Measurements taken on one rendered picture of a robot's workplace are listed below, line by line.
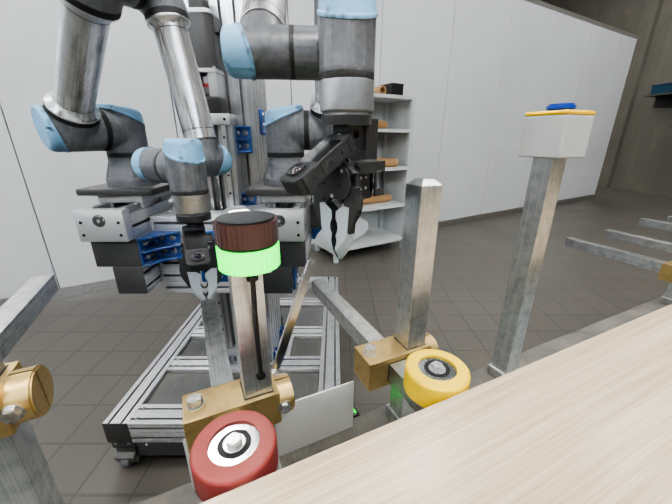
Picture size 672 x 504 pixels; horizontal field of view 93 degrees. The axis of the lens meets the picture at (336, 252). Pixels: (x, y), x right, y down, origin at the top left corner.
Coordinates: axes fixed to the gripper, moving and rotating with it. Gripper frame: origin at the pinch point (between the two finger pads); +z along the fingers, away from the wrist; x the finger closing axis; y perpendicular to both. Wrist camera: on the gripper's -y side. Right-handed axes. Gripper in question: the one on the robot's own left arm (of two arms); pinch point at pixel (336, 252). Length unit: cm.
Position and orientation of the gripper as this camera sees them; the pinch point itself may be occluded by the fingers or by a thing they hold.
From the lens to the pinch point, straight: 50.7
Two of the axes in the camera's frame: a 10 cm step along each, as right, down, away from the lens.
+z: 0.0, 9.4, 3.4
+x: -7.1, -2.4, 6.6
